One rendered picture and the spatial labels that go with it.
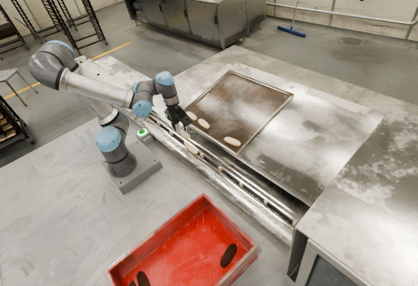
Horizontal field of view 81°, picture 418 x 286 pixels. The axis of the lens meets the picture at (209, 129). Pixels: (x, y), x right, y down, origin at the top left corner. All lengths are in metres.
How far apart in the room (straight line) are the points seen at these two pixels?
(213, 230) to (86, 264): 0.54
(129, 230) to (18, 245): 0.52
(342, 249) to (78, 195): 1.24
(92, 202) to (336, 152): 1.20
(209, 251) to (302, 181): 0.49
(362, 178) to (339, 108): 0.77
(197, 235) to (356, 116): 0.94
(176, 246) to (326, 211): 0.68
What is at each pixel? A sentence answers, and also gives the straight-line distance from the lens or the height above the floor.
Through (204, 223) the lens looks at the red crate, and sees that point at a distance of 1.15.
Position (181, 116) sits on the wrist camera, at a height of 1.09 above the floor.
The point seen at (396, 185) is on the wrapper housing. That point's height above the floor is 1.30.
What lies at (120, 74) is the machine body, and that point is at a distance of 2.43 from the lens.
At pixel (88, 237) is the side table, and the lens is 1.32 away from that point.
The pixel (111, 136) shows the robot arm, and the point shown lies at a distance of 1.24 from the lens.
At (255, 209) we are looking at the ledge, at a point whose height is 0.86.
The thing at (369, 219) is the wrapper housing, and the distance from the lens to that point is 0.65.
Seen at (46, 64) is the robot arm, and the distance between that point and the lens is 1.12.
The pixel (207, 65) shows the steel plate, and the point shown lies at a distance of 2.19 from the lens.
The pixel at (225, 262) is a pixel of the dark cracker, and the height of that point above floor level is 0.83.
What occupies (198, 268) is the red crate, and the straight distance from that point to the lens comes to 1.08.
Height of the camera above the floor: 1.84
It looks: 42 degrees down
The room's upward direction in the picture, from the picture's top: 11 degrees counter-clockwise
